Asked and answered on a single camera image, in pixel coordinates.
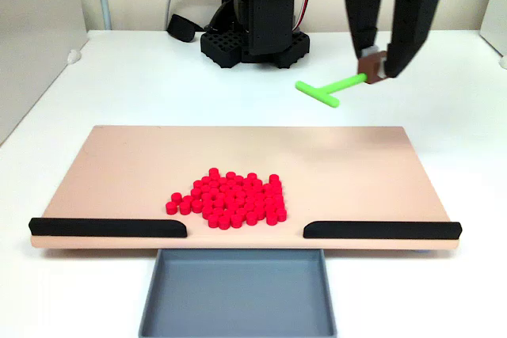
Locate green T pusher brown handle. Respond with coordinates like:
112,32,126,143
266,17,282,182
295,51,389,109

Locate grey shallow tray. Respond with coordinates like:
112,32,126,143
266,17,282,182
137,248,338,338

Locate beige flat board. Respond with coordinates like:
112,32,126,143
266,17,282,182
30,125,460,254

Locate black foam edge rail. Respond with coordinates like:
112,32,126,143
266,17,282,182
303,220,463,241
28,217,188,239

